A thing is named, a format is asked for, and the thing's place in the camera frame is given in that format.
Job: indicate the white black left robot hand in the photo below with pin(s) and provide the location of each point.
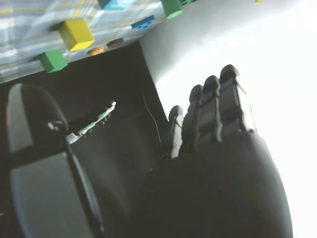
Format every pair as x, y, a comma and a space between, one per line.
223, 186

